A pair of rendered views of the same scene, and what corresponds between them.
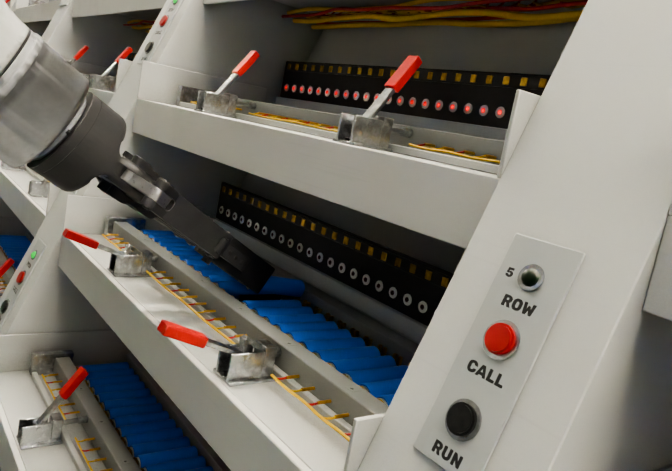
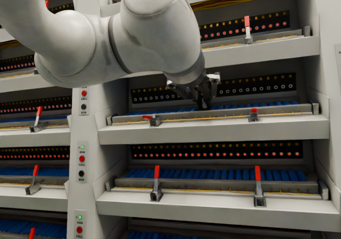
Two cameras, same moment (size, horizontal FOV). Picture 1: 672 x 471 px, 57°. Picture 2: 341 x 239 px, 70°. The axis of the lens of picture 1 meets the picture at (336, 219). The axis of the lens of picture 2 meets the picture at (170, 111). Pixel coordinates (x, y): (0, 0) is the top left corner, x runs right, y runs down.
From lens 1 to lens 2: 0.55 m
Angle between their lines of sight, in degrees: 33
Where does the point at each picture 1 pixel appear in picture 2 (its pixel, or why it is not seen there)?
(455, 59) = (204, 20)
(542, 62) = (239, 13)
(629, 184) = not seen: outside the picture
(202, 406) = (252, 132)
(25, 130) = (202, 65)
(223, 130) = not seen: hidden behind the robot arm
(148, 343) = (205, 133)
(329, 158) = (248, 50)
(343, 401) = (288, 108)
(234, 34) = not seen: hidden behind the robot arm
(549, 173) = (333, 29)
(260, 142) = (206, 56)
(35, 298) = (98, 161)
